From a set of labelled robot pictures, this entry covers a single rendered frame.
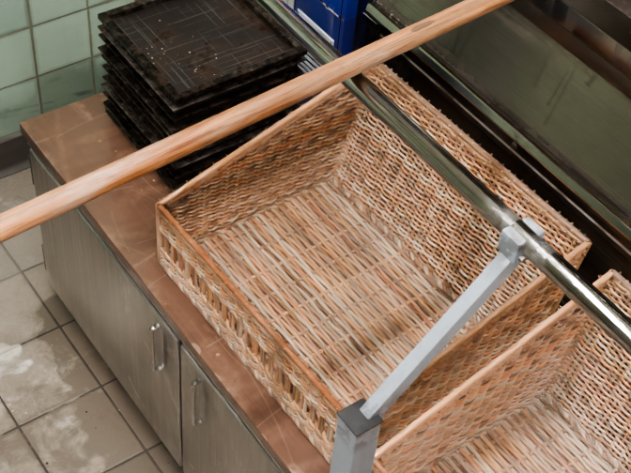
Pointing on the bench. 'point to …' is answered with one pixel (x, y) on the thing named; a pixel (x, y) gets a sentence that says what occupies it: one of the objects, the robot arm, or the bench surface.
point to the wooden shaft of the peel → (236, 118)
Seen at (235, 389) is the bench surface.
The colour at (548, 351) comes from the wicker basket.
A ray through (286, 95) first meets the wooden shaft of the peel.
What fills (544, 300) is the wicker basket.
